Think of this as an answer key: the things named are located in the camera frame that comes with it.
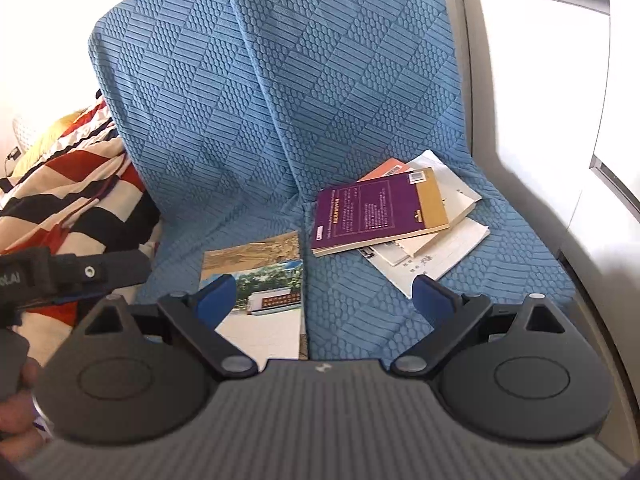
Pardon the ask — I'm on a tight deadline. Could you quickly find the person's left hand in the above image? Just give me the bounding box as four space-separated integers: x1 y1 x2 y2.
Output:
0 356 56 457

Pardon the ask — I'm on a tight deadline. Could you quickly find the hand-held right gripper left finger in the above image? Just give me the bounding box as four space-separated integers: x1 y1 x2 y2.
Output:
80 274 260 381

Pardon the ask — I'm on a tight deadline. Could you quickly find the orange book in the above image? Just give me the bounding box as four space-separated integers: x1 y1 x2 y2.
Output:
356 157 407 184

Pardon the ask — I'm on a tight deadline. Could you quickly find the white dotted pillow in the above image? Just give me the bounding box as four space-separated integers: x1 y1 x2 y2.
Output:
11 112 43 148

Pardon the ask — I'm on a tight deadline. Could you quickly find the thick white book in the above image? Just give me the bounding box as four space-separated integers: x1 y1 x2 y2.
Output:
400 149 484 257

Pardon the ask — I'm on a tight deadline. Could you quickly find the blue textured sofa cover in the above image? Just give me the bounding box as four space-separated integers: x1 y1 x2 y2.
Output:
87 0 583 361

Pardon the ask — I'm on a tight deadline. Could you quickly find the tan landscape cover book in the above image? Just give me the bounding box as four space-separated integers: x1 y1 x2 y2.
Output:
200 231 302 283

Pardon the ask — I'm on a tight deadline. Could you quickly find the red black striped cloth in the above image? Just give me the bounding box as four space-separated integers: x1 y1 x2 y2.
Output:
0 97 163 341

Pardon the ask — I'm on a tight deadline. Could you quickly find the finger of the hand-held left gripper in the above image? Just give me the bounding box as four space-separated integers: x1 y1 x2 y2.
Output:
51 251 152 292
19 287 103 312

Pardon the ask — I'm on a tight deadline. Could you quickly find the yellow pillow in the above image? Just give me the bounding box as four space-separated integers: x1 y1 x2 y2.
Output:
22 109 98 153

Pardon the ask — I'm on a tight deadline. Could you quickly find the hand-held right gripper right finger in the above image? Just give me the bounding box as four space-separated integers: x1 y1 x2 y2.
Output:
391 274 567 380

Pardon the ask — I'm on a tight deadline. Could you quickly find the purple book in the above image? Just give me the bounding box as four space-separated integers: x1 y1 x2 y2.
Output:
310 166 451 258

